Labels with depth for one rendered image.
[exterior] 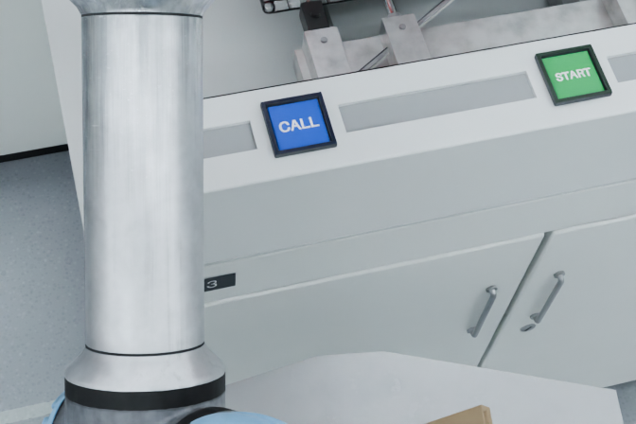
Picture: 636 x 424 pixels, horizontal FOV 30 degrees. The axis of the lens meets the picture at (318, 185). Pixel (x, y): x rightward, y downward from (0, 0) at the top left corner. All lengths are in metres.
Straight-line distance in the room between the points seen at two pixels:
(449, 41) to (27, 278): 1.05
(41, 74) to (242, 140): 0.90
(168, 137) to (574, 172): 0.49
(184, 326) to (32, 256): 1.24
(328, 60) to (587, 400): 0.40
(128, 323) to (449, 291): 0.60
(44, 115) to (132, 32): 1.18
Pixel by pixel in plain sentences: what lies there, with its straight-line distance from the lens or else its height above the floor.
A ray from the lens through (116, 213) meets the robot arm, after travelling 0.83.
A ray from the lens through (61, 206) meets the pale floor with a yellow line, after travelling 2.11.
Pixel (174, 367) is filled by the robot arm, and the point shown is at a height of 1.06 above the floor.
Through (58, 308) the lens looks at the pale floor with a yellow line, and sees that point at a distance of 2.03.
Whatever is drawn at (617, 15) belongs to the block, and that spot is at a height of 0.90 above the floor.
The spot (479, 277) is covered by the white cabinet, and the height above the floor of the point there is 0.65.
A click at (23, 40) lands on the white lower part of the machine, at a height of 0.39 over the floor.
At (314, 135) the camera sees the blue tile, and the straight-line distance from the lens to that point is 1.04.
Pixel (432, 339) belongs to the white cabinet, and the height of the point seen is 0.48.
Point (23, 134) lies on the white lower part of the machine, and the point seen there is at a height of 0.13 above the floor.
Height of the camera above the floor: 1.84
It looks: 60 degrees down
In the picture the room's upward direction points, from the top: 8 degrees clockwise
